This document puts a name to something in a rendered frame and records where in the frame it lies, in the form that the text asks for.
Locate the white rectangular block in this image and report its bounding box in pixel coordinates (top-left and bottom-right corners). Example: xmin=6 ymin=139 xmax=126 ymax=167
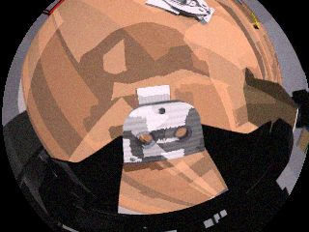
xmin=136 ymin=85 xmax=170 ymax=105

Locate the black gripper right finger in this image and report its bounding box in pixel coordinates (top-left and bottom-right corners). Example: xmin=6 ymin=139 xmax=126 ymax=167
xmin=201 ymin=120 xmax=271 ymax=189

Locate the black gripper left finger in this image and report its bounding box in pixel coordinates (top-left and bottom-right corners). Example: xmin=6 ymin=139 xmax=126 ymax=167
xmin=46 ymin=135 xmax=124 ymax=213

